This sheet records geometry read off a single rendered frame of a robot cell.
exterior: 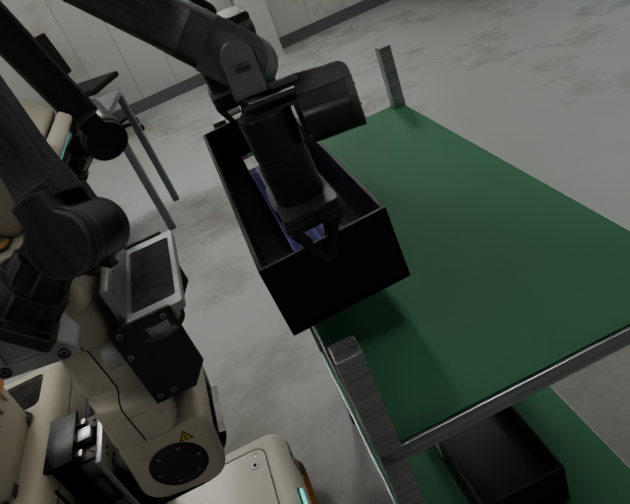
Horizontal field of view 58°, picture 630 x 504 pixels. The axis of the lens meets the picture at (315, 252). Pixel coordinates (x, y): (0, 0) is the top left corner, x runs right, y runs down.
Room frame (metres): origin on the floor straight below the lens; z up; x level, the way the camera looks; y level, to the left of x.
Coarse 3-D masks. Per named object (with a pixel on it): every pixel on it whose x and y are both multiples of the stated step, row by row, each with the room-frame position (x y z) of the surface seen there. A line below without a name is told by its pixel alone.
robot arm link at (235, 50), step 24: (240, 48) 0.57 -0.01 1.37; (240, 72) 0.57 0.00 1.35; (312, 72) 0.57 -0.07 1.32; (336, 72) 0.56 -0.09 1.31; (240, 96) 0.56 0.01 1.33; (264, 96) 0.61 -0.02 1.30; (312, 96) 0.56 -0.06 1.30; (336, 96) 0.54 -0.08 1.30; (312, 120) 0.55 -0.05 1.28; (336, 120) 0.54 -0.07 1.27; (360, 120) 0.54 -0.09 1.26
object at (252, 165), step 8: (248, 160) 1.08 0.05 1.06; (248, 168) 1.04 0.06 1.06; (256, 168) 1.03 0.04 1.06; (256, 176) 0.99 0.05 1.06; (256, 184) 0.97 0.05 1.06; (264, 184) 0.94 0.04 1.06; (264, 192) 0.91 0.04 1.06; (272, 208) 0.84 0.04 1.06; (280, 224) 0.78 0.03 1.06; (320, 224) 0.73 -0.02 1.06; (312, 232) 0.72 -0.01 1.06; (320, 232) 0.71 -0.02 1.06; (288, 240) 0.72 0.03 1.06; (296, 248) 0.69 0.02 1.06
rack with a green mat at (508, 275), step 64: (384, 64) 1.31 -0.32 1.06; (384, 128) 1.22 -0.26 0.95; (384, 192) 0.94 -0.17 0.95; (448, 192) 0.85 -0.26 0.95; (512, 192) 0.78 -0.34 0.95; (448, 256) 0.68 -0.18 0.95; (512, 256) 0.63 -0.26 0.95; (576, 256) 0.57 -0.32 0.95; (384, 320) 0.61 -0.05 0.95; (448, 320) 0.56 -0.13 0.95; (512, 320) 0.51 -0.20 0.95; (576, 320) 0.47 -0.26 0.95; (384, 384) 0.50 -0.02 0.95; (448, 384) 0.46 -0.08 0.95; (512, 384) 0.42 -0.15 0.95; (384, 448) 0.40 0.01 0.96; (576, 448) 0.69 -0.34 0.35
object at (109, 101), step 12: (108, 96) 3.59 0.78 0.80; (120, 96) 3.60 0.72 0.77; (108, 108) 3.29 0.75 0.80; (132, 120) 3.64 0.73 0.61; (144, 144) 3.64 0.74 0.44; (132, 156) 3.23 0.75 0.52; (156, 156) 3.66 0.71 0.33; (156, 168) 3.64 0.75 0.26; (144, 180) 3.23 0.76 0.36; (168, 180) 3.64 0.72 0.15; (156, 192) 3.26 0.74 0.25; (156, 204) 3.23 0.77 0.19; (168, 216) 3.23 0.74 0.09; (168, 228) 3.23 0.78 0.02
